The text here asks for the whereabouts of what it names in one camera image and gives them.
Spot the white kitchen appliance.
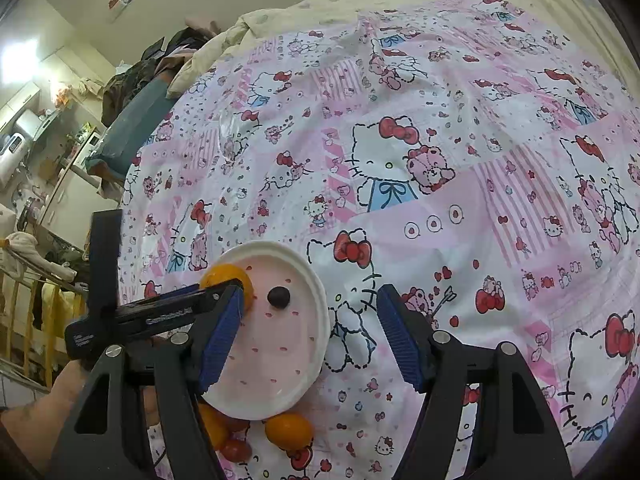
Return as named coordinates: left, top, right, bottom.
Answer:
left=0, top=130, right=32, bottom=187

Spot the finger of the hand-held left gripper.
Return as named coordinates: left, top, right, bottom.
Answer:
left=120, top=284, right=203, bottom=313
left=117, top=284, right=243, bottom=333

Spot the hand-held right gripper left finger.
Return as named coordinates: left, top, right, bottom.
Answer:
left=47, top=284, right=246, bottom=480

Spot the white and pink plate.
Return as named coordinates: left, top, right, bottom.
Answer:
left=197, top=241, right=331, bottom=418

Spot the pink cartoon printed blanket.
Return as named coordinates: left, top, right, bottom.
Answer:
left=117, top=0, right=640, bottom=480

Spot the pile of dark clothes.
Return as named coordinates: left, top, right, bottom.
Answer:
left=102, top=17, right=226, bottom=127

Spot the person's left hand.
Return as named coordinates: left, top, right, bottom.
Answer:
left=0, top=359, right=93, bottom=438

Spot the cream cloth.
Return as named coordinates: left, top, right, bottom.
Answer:
left=0, top=232, right=77, bottom=286

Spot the small orange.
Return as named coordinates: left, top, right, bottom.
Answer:
left=265, top=412, right=315, bottom=451
left=199, top=402, right=232, bottom=452

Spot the person's left forearm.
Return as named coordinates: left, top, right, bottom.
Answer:
left=5, top=430, right=63, bottom=480

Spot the large orange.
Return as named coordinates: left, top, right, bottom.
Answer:
left=199, top=263, right=255, bottom=312

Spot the small red tomato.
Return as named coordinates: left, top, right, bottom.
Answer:
left=221, top=439, right=253, bottom=463

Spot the white cabinet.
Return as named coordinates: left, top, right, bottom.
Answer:
left=40, top=125, right=122, bottom=241

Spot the teal pillow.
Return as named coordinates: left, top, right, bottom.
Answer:
left=85, top=77, right=187, bottom=183

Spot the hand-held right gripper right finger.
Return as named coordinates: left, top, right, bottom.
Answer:
left=376, top=284, right=573, bottom=480

